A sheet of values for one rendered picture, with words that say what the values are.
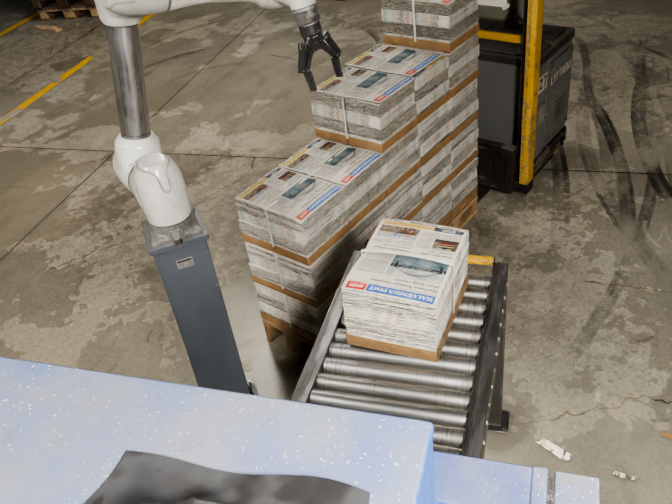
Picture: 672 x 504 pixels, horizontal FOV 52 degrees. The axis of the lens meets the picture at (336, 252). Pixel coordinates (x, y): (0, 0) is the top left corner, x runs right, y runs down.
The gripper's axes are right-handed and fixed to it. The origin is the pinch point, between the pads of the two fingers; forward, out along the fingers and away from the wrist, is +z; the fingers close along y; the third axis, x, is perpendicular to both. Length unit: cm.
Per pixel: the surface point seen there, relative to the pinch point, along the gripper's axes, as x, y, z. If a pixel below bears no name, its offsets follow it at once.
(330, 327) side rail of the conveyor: -31, -55, 62
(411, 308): -65, -51, 49
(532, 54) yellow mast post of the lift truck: 12, 150, 43
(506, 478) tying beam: -143, -115, 12
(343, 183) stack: 20, 10, 47
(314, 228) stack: 17, -13, 55
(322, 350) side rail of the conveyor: -36, -64, 63
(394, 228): -41, -26, 41
